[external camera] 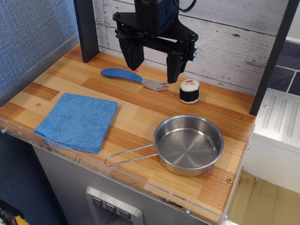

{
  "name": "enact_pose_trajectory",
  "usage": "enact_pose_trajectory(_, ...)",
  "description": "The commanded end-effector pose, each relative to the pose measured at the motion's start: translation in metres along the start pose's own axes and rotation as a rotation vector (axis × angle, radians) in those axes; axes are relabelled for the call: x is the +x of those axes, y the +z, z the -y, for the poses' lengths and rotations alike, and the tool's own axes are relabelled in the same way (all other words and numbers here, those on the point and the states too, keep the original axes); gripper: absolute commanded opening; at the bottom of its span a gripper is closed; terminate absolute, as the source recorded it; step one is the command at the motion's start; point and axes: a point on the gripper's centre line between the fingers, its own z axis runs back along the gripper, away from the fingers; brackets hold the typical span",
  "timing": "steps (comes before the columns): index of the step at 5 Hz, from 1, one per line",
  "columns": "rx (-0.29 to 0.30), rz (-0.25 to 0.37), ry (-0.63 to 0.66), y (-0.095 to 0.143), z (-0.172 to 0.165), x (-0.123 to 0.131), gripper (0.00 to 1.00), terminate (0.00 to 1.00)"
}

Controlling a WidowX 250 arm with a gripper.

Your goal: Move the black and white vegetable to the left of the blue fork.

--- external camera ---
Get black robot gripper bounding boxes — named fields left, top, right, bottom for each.
left=112, top=0, right=198, bottom=83

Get black and white sushi roll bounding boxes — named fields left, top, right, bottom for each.
left=180, top=79, right=200, bottom=104

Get small steel pan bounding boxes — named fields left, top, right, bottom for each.
left=104, top=114, right=225, bottom=177

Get blue folded cloth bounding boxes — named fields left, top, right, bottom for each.
left=34, top=93, right=118, bottom=154

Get clear acrylic table guard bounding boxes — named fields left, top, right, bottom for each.
left=0, top=119, right=246, bottom=225

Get white ribbed side cabinet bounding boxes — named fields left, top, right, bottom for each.
left=242, top=89, right=300, bottom=192

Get grey dispenser button panel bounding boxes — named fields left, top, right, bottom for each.
left=85, top=186, right=144, bottom=225

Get yellow black object on floor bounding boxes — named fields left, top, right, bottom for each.
left=0, top=209, right=27, bottom=225

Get blue handled metal fork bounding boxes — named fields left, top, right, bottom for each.
left=100, top=68, right=169, bottom=91

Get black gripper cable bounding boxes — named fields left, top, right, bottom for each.
left=172, top=0, right=197, bottom=12

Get black left support post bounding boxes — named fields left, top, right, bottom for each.
left=73, top=0, right=99, bottom=63

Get black support post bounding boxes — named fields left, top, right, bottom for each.
left=73, top=0, right=99, bottom=63
left=249, top=0, right=300, bottom=116

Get black right support post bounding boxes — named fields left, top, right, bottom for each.
left=249, top=0, right=300, bottom=116

